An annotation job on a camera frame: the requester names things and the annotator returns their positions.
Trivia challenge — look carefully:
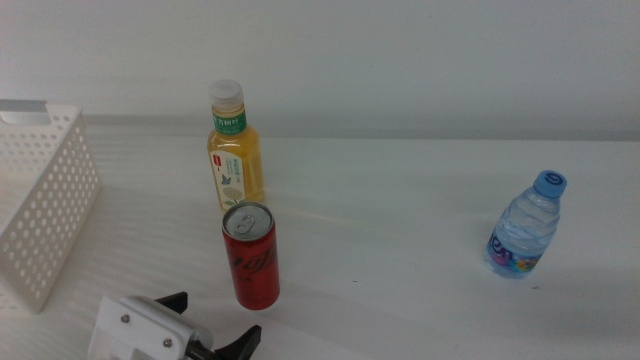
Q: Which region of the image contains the yellow tea bottle green label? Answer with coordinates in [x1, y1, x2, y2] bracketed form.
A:
[206, 78, 265, 214]

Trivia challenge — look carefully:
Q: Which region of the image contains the red cola can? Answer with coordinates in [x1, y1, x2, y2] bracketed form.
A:
[221, 200, 281, 312]

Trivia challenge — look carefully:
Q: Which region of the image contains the white perforated plastic basket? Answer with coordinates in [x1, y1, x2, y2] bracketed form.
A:
[0, 98, 101, 315]

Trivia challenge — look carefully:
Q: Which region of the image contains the small water bottle blue cap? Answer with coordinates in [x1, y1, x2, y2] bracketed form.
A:
[484, 169, 568, 280]

